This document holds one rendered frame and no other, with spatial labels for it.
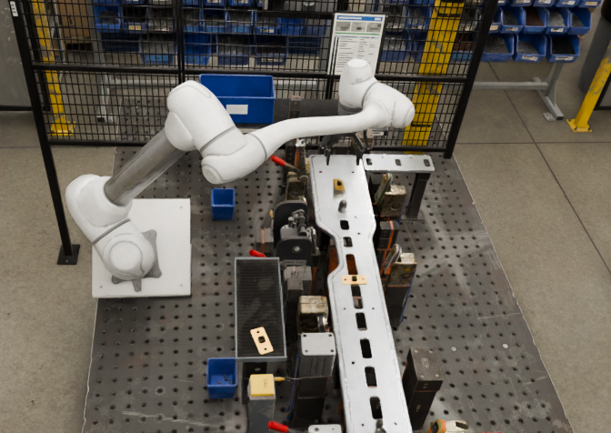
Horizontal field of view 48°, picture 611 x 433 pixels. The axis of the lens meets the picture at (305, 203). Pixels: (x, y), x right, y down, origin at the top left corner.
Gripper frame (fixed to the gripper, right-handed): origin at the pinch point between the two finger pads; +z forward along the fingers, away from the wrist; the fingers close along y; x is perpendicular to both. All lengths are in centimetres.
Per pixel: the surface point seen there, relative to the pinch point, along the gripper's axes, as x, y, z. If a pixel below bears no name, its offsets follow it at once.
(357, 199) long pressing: -6.9, 6.6, 14.0
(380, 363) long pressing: -79, 3, 15
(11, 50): 163, -164, 57
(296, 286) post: -58, -21, 5
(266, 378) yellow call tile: -94, -32, -1
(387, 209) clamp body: -8.2, 18.7, 18.0
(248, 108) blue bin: 35.5, -34.0, 3.2
